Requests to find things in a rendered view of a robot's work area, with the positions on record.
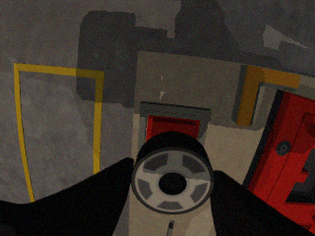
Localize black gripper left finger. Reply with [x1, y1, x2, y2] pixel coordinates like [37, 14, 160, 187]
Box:
[0, 157, 134, 236]

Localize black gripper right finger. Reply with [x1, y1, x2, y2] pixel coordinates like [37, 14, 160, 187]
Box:
[210, 169, 315, 236]

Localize yellow tape outline on table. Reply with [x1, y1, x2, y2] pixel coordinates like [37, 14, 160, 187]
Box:
[13, 63, 103, 202]

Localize black wheel with grey hub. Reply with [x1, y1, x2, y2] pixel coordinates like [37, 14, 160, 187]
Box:
[131, 131, 216, 215]

